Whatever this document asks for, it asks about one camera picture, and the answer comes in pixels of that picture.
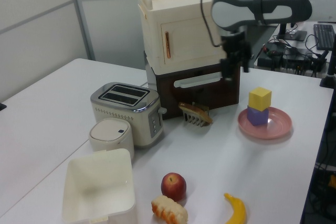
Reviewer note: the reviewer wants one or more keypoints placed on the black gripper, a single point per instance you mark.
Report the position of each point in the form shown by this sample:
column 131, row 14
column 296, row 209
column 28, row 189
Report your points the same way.
column 235, row 45

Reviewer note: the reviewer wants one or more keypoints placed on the yellow cube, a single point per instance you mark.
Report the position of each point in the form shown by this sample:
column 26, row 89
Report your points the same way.
column 260, row 98

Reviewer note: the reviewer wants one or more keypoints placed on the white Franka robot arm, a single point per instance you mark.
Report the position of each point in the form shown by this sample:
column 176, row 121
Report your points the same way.
column 278, row 6

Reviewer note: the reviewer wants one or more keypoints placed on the purple cube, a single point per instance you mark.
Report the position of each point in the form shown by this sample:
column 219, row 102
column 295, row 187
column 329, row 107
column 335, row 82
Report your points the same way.
column 257, row 116

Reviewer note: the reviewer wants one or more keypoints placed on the dark brown drawer box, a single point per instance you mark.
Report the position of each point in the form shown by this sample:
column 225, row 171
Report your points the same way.
column 183, row 98

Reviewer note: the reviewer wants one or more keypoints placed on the black monitor stand base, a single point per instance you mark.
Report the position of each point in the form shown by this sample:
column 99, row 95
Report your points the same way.
column 294, row 35

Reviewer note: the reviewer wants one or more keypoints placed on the cream toy cabinet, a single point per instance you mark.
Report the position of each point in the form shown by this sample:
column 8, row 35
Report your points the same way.
column 183, row 24

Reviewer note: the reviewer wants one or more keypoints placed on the metal toast rack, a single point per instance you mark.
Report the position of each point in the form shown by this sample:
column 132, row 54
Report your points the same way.
column 193, row 121

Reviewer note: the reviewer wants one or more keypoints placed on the pink plate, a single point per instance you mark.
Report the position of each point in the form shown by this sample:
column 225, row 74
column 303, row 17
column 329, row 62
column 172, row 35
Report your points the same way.
column 278, row 127

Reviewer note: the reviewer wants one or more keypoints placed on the black keyboard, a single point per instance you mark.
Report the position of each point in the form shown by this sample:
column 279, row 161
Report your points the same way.
column 324, row 36

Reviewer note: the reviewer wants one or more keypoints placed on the cream and chrome toaster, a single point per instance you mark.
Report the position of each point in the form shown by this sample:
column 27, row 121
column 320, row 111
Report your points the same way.
column 118, row 116

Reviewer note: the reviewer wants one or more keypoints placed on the red apple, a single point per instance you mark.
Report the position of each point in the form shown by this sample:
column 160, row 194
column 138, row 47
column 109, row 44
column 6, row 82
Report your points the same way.
column 173, row 186

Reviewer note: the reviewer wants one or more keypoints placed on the yellow banana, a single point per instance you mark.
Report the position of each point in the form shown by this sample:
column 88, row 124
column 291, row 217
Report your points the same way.
column 239, row 208

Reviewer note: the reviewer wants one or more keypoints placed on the small cream trash can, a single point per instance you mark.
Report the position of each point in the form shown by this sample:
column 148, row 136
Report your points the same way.
column 110, row 137

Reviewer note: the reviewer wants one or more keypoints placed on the cream filled bread piece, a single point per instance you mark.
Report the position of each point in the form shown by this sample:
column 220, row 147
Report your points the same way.
column 170, row 209

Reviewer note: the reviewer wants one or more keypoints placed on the white square plastic bin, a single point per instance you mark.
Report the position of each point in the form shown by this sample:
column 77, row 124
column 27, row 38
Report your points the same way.
column 99, row 182

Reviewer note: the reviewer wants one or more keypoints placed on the small black edge object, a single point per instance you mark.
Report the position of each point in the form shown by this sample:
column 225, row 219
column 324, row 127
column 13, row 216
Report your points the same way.
column 2, row 106

